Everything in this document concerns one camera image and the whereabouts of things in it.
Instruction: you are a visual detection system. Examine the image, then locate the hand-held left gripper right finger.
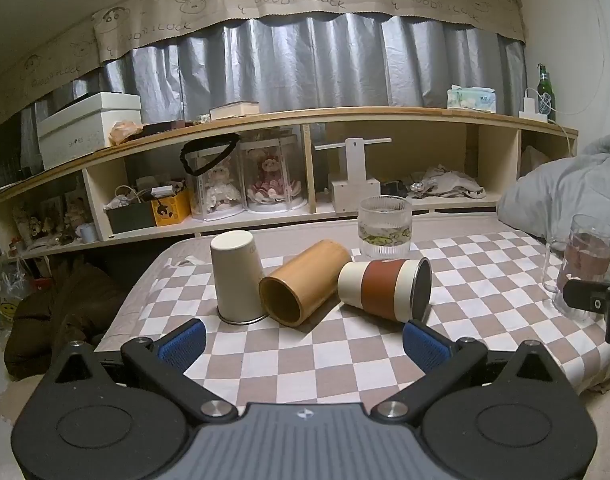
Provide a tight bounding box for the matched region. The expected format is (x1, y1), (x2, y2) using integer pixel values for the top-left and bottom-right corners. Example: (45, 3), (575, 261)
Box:
(370, 319), (566, 424)

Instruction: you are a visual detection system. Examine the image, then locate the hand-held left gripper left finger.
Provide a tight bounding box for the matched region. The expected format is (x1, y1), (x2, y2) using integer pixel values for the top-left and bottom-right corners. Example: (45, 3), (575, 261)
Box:
(48, 319), (239, 424)

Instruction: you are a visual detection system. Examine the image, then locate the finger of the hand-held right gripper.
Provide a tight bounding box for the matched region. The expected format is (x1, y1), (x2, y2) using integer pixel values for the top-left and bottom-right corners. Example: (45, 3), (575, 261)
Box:
(564, 278), (610, 346)

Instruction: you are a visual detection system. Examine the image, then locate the brown and cream lidded cup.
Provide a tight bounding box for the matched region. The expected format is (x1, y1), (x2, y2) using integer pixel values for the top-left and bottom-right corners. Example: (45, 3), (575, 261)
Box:
(337, 257), (433, 323)

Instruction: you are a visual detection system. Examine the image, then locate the white paper cup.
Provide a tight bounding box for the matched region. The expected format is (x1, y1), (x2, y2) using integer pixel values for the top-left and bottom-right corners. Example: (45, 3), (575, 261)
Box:
(210, 230), (270, 325)

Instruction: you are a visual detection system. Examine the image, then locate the bamboo cup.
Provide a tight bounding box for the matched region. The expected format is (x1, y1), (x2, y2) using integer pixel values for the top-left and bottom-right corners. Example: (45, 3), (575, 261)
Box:
(258, 240), (354, 329)

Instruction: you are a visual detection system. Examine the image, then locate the ribbed glass cup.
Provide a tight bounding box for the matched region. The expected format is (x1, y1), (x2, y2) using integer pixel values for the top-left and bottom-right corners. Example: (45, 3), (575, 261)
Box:
(357, 196), (414, 261)

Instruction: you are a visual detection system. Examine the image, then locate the tall clear glass mug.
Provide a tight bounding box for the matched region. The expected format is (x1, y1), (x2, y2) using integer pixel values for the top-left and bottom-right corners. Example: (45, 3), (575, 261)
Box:
(542, 214), (610, 322)

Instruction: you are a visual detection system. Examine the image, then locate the checkered cloth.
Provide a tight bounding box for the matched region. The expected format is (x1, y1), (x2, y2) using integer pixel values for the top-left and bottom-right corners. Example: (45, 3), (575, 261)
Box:
(92, 230), (610, 406)

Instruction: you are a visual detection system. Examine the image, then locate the grey duvet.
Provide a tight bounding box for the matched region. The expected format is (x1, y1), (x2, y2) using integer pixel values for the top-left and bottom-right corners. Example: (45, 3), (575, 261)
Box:
(496, 134), (610, 261)

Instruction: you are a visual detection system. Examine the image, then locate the brown cloth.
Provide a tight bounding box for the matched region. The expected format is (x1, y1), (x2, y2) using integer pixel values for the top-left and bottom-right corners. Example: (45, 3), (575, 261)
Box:
(4, 259), (132, 382)

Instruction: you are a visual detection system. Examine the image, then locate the yellow box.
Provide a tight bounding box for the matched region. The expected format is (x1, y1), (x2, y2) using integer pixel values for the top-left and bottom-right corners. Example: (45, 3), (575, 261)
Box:
(150, 189), (192, 227)

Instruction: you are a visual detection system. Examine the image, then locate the dark storage box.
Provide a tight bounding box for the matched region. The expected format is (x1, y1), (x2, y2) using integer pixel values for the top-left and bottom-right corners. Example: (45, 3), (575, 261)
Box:
(106, 200), (156, 235)

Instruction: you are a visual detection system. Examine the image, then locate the doll in clear case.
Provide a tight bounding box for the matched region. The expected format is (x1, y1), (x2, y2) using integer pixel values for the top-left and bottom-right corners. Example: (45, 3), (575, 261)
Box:
(240, 136), (309, 213)
(187, 146), (247, 222)

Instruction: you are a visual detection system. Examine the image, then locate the crumpled grey cloth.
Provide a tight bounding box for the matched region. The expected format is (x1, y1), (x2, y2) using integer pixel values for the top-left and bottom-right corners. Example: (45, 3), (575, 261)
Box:
(385, 166), (486, 200)

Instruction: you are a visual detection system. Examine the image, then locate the clear smiley plastic bag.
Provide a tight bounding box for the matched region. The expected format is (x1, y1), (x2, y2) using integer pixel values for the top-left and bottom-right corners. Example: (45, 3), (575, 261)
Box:
(0, 249), (52, 332)

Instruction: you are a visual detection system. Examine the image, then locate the white wooden stand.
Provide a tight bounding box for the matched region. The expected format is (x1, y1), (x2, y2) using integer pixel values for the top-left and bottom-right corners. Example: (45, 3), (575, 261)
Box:
(313, 137), (394, 215)

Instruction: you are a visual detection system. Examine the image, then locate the black ruffled headband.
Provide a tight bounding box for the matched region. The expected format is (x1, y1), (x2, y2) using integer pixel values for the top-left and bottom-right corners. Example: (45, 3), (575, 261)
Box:
(179, 132), (240, 177)

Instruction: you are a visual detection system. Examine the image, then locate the white charger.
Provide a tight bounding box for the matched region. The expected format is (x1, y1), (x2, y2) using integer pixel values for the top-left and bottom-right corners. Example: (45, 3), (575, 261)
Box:
(519, 88), (541, 120)

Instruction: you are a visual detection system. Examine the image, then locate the green glass bottle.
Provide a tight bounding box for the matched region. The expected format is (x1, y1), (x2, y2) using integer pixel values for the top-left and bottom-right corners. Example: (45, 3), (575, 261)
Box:
(536, 63), (556, 124)

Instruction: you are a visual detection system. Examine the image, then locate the peach crumpled bag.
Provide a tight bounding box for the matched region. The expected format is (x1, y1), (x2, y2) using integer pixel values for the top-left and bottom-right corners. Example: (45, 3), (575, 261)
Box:
(108, 119), (144, 146)

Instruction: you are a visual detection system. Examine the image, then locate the tissue pack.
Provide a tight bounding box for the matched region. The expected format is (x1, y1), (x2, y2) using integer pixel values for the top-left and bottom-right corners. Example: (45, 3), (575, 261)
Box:
(446, 85), (498, 113)

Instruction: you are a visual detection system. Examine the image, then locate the white shoe box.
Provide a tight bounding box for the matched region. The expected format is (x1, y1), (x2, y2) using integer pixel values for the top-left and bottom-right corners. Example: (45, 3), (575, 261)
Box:
(36, 92), (143, 171)

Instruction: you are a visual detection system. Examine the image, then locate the long wooden shelf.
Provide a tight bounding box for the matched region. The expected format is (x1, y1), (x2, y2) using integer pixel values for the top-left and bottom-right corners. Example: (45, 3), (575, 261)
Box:
(0, 106), (580, 261)

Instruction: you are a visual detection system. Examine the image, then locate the thick book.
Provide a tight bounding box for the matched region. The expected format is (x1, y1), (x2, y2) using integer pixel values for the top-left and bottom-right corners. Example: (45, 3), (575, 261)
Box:
(209, 101), (261, 121)

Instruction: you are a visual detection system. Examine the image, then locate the grey curtain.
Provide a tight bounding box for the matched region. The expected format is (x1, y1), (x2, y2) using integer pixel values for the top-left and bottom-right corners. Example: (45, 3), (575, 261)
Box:
(15, 10), (528, 176)

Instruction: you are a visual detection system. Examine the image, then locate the white cable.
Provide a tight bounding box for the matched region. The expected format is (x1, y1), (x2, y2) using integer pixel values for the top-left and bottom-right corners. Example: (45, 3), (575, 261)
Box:
(535, 90), (578, 158)

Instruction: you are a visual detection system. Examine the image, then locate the thin wall cord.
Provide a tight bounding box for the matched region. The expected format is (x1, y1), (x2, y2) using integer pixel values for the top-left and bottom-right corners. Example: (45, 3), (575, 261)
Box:
(555, 0), (610, 116)

